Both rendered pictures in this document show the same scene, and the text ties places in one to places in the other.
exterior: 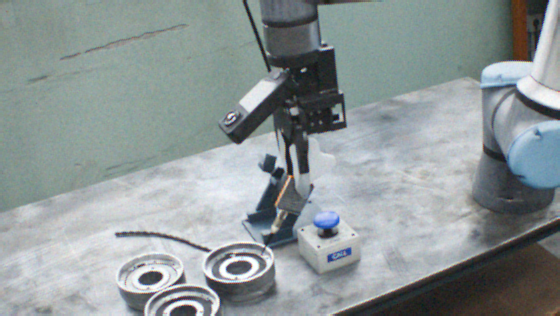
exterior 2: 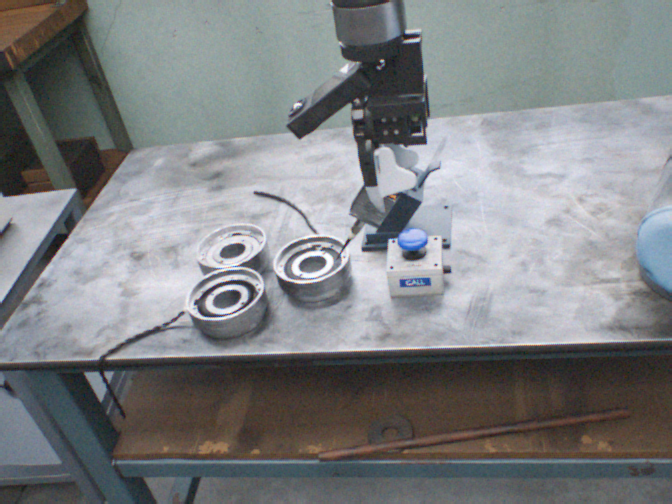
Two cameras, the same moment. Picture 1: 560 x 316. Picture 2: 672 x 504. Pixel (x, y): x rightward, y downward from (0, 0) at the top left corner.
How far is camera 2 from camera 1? 0.50 m
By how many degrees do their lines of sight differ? 30
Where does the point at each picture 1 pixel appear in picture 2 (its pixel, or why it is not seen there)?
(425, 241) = (531, 298)
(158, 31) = not seen: outside the picture
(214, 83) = (526, 39)
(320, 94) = (397, 98)
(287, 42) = (347, 28)
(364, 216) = (489, 241)
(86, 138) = not seen: hidden behind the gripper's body
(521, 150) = (646, 236)
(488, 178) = not seen: hidden behind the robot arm
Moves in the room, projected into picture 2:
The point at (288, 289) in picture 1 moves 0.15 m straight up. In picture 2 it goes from (350, 303) to (331, 209)
